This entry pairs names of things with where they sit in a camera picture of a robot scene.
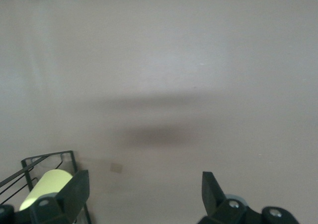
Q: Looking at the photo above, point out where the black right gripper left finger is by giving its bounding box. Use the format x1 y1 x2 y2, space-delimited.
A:
29 169 90 224

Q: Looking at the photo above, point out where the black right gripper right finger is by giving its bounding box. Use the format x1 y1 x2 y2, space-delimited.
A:
198 171 249 224

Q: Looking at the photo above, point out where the yellow plastic cup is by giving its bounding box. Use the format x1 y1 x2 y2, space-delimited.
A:
19 169 74 212

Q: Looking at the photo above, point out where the black wire cup holder rack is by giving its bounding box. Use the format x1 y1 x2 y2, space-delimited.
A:
0 150 91 224

